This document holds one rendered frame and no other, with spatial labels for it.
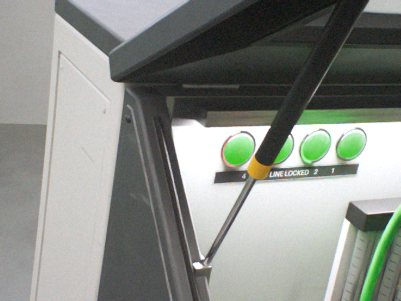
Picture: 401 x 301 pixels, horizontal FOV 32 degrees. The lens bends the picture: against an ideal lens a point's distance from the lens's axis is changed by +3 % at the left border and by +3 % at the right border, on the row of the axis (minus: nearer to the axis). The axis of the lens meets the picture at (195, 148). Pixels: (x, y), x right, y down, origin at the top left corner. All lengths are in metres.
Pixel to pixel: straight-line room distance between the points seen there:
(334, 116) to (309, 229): 0.19
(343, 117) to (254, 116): 0.13
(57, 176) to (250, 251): 0.32
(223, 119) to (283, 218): 0.22
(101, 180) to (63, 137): 0.16
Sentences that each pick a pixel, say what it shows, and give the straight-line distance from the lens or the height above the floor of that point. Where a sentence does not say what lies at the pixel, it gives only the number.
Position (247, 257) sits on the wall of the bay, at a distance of 0.97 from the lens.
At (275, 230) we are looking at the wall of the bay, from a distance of 0.97.
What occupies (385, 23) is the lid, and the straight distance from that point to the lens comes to 0.73.
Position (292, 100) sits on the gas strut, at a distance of 0.55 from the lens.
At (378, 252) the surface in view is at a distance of 0.97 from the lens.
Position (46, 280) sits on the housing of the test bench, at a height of 1.05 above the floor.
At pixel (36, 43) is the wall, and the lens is 4.52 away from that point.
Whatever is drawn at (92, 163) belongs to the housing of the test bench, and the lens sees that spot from 0.92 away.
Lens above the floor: 1.69
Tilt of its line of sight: 21 degrees down
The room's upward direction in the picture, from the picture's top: 10 degrees clockwise
